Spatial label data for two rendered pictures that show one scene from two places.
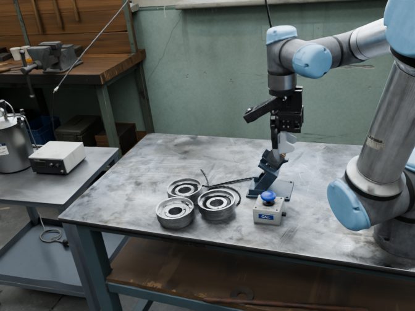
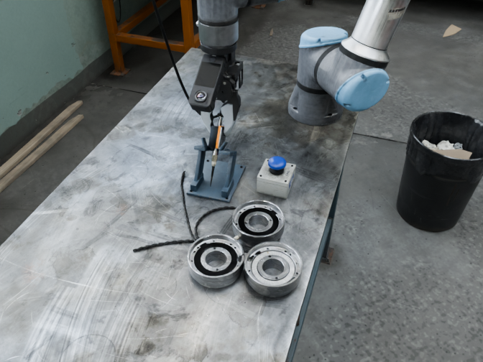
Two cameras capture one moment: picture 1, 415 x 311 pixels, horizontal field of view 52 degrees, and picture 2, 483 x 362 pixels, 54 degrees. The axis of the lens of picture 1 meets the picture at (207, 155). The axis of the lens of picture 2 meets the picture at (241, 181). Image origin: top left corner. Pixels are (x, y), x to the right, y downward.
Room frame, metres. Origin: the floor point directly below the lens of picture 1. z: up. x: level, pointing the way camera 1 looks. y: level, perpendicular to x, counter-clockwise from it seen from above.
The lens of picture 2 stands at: (1.08, 0.65, 1.52)
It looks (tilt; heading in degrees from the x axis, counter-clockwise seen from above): 41 degrees down; 266
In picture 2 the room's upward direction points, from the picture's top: straight up
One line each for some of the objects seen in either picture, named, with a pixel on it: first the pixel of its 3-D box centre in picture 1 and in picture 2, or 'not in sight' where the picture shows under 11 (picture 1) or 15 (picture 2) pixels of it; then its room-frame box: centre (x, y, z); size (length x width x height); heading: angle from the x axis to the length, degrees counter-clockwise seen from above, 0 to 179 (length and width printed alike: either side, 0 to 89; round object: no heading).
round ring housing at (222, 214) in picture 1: (217, 205); (258, 224); (1.00, -0.01, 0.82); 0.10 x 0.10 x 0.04
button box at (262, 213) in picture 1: (270, 209); (277, 176); (0.94, -0.15, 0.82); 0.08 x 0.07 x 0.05; 67
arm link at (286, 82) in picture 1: (282, 79); (216, 30); (1.07, -0.22, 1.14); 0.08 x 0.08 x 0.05
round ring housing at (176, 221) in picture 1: (175, 213); (272, 269); (0.98, 0.11, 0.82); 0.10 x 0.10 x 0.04
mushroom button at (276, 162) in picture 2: (268, 201); (277, 169); (0.95, -0.15, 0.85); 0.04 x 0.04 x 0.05
